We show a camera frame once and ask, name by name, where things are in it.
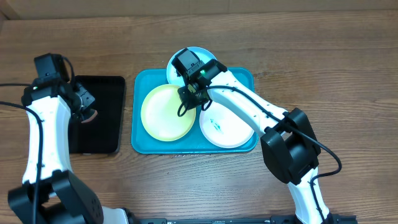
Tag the orange sponge with dark scourer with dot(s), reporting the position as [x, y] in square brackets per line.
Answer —
[89, 116]

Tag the white plate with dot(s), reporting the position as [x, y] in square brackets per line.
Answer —
[223, 128]

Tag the yellow-green plate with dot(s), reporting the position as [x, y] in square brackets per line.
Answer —
[163, 116]

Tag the teal plastic tray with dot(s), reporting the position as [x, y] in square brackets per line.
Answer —
[194, 142]

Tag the black plastic tray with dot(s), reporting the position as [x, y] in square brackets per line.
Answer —
[102, 134]

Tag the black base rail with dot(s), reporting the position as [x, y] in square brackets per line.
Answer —
[275, 219]

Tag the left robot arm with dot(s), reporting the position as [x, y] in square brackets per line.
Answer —
[50, 191]

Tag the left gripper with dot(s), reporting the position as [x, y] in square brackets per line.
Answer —
[87, 98]

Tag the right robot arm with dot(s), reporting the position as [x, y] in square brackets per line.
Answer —
[289, 147]

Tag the light blue plate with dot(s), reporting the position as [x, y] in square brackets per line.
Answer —
[171, 73]

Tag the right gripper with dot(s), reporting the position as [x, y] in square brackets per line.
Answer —
[189, 104]

